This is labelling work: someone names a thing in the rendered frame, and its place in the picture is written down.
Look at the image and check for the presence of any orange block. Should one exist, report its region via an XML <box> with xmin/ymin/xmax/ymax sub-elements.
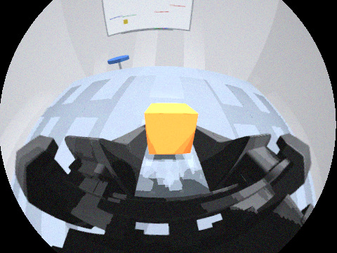
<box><xmin>144</xmin><ymin>103</ymin><xmax>197</xmax><ymax>155</ymax></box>

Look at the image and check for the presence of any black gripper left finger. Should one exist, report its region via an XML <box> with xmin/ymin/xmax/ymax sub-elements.
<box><xmin>65</xmin><ymin>124</ymin><xmax>148</xmax><ymax>196</ymax></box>

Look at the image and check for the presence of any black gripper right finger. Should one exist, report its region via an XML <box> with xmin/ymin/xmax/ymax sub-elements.
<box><xmin>193</xmin><ymin>126</ymin><xmax>272</xmax><ymax>192</ymax></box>

